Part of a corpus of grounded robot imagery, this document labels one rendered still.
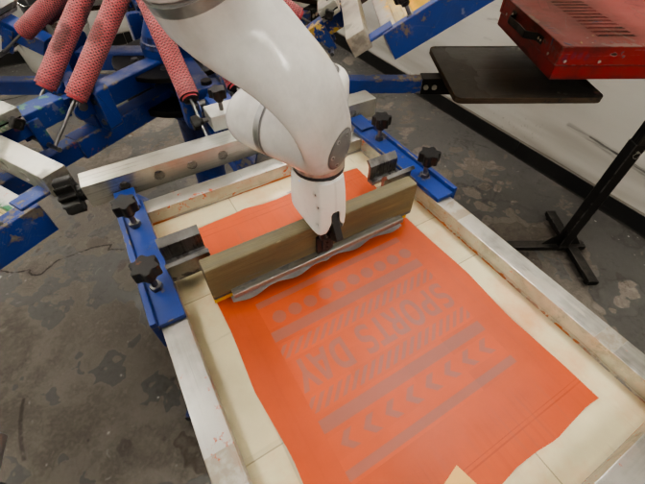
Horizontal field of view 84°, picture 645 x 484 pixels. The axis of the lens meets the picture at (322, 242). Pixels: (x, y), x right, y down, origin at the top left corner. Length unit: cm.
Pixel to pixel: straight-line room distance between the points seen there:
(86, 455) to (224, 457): 125
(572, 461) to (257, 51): 59
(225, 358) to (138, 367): 120
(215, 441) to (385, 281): 36
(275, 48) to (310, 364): 42
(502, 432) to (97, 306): 179
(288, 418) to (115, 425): 123
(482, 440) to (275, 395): 28
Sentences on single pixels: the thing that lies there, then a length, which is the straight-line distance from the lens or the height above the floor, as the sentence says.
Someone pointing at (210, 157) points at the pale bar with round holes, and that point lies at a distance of 83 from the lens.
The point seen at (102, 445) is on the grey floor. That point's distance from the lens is 171.
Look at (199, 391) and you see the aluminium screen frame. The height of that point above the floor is 99.
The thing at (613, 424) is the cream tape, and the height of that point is 95.
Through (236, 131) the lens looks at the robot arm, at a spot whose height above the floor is 126.
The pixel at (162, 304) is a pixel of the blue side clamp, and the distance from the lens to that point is 61.
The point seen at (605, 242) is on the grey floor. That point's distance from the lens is 250.
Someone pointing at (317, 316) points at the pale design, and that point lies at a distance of 60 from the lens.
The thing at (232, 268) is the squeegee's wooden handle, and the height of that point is 104.
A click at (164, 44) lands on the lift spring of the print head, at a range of 107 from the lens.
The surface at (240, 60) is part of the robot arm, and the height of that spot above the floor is 137.
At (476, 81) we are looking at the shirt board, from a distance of 136.
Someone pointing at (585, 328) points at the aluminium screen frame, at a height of 99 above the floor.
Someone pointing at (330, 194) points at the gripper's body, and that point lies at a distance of 51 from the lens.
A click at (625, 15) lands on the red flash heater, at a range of 161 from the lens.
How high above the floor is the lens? 148
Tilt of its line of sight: 49 degrees down
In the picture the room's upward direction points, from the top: straight up
